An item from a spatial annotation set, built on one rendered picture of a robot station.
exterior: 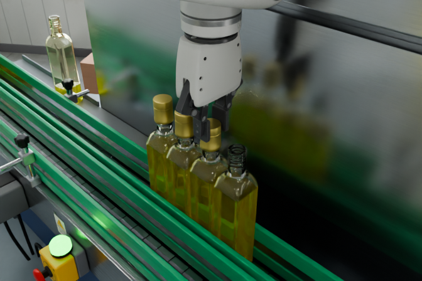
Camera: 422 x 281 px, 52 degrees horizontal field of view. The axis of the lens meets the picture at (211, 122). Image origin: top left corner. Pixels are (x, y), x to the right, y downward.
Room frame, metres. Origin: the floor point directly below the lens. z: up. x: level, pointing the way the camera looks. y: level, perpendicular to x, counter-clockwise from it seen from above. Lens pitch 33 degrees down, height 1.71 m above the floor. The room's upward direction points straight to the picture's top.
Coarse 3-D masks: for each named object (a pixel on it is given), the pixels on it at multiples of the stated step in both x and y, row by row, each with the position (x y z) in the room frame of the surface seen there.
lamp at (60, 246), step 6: (54, 240) 0.61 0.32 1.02; (60, 240) 0.61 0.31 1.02; (66, 240) 0.62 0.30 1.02; (54, 246) 0.60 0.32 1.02; (60, 246) 0.60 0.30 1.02; (66, 246) 0.60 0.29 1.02; (72, 246) 0.62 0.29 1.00; (54, 252) 0.59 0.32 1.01; (60, 252) 0.59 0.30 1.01; (66, 252) 0.60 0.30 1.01
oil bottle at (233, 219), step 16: (224, 176) 0.54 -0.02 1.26; (224, 192) 0.52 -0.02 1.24; (240, 192) 0.51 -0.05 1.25; (256, 192) 0.54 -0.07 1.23; (224, 208) 0.52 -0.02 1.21; (240, 208) 0.51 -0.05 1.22; (224, 224) 0.52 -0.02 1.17; (240, 224) 0.51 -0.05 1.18; (224, 240) 0.52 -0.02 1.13; (240, 240) 0.51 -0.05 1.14
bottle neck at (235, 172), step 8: (232, 144) 0.55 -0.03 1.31; (240, 144) 0.55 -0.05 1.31; (232, 152) 0.53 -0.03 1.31; (240, 152) 0.53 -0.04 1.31; (232, 160) 0.53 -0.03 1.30; (240, 160) 0.53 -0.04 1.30; (232, 168) 0.53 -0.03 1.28; (240, 168) 0.53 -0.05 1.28; (232, 176) 0.53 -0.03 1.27; (240, 176) 0.53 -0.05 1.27
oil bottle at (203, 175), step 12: (192, 168) 0.57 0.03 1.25; (204, 168) 0.56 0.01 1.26; (216, 168) 0.56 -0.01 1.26; (192, 180) 0.57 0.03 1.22; (204, 180) 0.55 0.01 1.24; (192, 192) 0.57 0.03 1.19; (204, 192) 0.55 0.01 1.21; (192, 204) 0.57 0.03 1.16; (204, 204) 0.55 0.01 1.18; (192, 216) 0.58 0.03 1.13; (204, 216) 0.55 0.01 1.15
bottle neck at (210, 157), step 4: (204, 152) 0.57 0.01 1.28; (208, 152) 0.57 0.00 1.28; (212, 152) 0.57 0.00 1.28; (216, 152) 0.57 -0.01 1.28; (204, 156) 0.57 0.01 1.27; (208, 156) 0.57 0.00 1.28; (212, 156) 0.57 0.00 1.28; (216, 156) 0.57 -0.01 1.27; (204, 160) 0.57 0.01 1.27; (208, 160) 0.57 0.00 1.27; (212, 160) 0.57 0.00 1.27; (216, 160) 0.57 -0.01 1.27
